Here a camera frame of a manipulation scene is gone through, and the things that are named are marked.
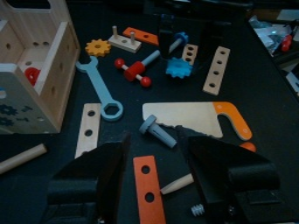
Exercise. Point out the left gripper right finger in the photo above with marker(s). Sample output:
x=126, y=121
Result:
x=230, y=175

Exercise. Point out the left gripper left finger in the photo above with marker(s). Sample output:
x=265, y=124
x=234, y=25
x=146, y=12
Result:
x=91, y=180

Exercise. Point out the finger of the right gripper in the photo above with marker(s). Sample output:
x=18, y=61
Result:
x=209, y=40
x=166, y=38

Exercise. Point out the blue toy gear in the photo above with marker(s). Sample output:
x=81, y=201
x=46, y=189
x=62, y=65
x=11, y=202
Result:
x=179, y=68

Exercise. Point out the yellow toy gear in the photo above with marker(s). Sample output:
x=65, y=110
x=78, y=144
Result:
x=98, y=47

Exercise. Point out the wooden toy toolbox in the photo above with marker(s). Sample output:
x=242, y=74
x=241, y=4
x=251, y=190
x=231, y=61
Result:
x=36, y=67

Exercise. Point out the red toy gear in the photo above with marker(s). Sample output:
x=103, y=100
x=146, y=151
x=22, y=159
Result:
x=32, y=75

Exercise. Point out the short orange holed strip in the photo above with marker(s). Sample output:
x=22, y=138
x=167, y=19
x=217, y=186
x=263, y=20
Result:
x=142, y=35

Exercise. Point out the short wooden three-hole strip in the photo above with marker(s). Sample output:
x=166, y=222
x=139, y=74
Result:
x=189, y=53

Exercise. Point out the long wooden four-hole strip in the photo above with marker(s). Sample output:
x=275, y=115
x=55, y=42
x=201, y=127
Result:
x=217, y=71

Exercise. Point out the orange round toy piece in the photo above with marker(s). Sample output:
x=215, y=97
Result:
x=249, y=146

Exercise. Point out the wooden block with two pegs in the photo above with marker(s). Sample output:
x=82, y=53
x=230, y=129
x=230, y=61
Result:
x=125, y=43

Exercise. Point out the long orange holed strip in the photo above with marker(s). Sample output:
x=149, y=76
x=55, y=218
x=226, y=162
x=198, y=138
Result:
x=149, y=186

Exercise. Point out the clear plastic bag clutter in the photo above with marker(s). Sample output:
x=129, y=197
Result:
x=270, y=30

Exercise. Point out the wooden two-hole strip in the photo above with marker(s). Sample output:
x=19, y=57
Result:
x=89, y=131

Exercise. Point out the red background object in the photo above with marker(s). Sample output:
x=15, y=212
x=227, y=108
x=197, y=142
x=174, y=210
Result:
x=286, y=43

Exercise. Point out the grey toy bolt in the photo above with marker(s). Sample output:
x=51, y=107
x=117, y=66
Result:
x=159, y=132

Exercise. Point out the light blue toy wrench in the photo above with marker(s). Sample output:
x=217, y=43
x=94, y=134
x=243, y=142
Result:
x=98, y=84

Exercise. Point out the white background object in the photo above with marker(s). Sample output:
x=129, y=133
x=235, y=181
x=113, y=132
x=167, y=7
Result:
x=294, y=83

